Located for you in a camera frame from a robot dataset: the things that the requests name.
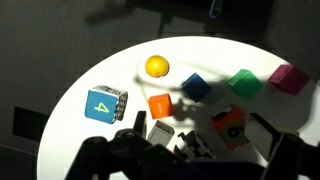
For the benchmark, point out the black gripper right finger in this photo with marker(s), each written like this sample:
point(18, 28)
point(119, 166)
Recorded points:
point(286, 156)

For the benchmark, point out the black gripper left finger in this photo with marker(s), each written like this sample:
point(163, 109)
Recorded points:
point(141, 121)

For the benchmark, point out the blue plush cube number four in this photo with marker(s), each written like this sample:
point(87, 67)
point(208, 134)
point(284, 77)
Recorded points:
point(100, 107)

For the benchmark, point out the small orange cube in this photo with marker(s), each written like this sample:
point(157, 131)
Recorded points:
point(160, 106)

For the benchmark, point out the yellow ball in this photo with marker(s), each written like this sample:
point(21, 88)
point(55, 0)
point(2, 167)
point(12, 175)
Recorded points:
point(157, 66)

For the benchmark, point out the small blue cube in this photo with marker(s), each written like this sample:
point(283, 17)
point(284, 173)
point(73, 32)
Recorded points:
point(196, 87)

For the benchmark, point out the small magenta cube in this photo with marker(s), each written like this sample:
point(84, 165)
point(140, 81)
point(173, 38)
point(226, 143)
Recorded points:
point(288, 79)

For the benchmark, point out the small green cube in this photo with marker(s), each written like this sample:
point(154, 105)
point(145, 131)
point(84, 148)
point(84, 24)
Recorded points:
point(246, 83)

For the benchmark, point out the dark floor vent panel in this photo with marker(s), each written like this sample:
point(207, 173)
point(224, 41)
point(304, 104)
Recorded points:
point(30, 121)

